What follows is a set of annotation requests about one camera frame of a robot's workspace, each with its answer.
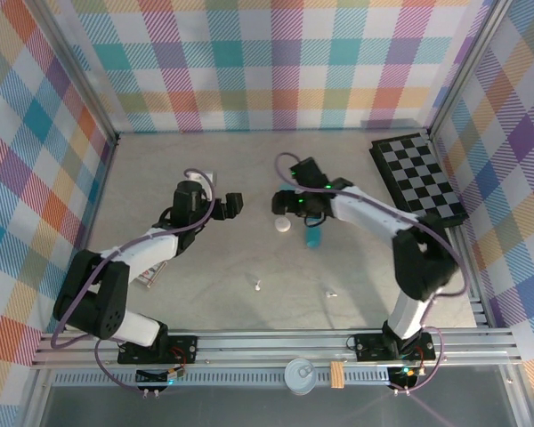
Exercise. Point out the white earbud charging case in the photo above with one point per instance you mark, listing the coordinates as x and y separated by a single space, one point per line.
282 224

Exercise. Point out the black controller board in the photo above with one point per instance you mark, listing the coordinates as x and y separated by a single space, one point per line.
153 377
402 378

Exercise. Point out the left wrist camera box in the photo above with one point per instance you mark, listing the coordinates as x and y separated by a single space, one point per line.
209 177

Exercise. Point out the small flat card packet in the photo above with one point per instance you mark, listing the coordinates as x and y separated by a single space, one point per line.
149 278

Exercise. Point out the aluminium mounting rail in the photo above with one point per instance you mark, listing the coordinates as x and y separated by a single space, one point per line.
271 344

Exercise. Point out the left black controller board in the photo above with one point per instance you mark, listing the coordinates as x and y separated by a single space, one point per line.
153 377

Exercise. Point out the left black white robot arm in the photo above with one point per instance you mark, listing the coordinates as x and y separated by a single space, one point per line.
98 302

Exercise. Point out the silver tin can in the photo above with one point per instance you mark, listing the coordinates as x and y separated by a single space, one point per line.
300 376

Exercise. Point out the teal cylindrical tube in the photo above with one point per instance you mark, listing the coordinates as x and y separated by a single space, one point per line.
313 238

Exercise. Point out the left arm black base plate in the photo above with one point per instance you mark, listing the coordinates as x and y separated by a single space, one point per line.
182 349

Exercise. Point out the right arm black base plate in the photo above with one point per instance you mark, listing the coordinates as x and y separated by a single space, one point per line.
369 347

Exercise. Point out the right black controller board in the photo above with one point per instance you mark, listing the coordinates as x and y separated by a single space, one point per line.
402 378

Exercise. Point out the black grey chessboard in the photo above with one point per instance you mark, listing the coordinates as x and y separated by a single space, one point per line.
423 178

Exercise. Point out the aluminium frame post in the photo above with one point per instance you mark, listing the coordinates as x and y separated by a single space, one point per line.
468 66
83 75

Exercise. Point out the brown cork block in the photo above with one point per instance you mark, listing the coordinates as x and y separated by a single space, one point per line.
336 375

